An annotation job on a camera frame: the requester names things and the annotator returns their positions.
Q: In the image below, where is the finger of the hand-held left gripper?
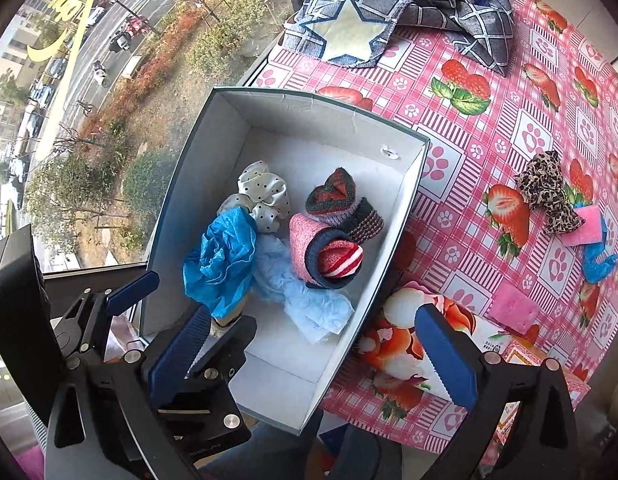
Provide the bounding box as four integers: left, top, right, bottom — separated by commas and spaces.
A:
186, 316, 257, 401
51, 270, 160, 367

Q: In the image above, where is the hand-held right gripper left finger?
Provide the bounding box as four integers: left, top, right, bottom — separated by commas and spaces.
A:
44, 305, 213, 480

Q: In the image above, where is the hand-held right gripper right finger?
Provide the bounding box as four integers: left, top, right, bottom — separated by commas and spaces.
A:
414, 303, 582, 480

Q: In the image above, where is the blue crinkled scrunchie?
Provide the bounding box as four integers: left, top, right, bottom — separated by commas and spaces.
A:
183, 208, 260, 318

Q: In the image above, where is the light blue fluffy scrunchie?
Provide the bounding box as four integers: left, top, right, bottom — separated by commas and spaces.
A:
251, 235, 356, 345

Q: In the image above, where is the pink navy knit sock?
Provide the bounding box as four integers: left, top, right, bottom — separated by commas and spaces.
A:
288, 212, 364, 291

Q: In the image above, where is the red white striped sock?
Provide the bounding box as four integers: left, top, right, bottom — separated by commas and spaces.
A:
316, 240, 364, 278

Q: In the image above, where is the white polka dot scrunchie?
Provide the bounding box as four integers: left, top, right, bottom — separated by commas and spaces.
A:
218, 160, 292, 235

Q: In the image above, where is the red green striped knit sock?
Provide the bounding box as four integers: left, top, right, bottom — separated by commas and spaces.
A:
305, 167, 360, 218

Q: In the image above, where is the white cardboard storage box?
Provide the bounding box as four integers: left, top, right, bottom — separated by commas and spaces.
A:
139, 86, 430, 437

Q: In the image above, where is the floral tissue pack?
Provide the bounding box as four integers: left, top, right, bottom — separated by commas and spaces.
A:
356, 280, 512, 423

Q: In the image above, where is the red patterned gift box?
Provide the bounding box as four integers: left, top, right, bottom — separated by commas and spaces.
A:
494, 332, 592, 441

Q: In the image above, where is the small blue crinkled cloth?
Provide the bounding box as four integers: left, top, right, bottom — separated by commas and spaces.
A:
581, 242, 618, 285

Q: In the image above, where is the leopard print scrunchie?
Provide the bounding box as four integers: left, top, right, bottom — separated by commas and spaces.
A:
514, 151, 586, 236

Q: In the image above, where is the pink strawberry printed tablecloth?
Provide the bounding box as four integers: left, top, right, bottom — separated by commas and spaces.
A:
249, 0, 618, 453

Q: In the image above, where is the checked cloth with star patch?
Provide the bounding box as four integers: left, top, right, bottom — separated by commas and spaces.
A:
281, 0, 410, 68

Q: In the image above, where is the grey checked cloth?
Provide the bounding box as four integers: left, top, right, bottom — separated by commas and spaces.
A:
359, 0, 514, 77

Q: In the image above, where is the black window frame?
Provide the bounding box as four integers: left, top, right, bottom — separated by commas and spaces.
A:
39, 257, 154, 311

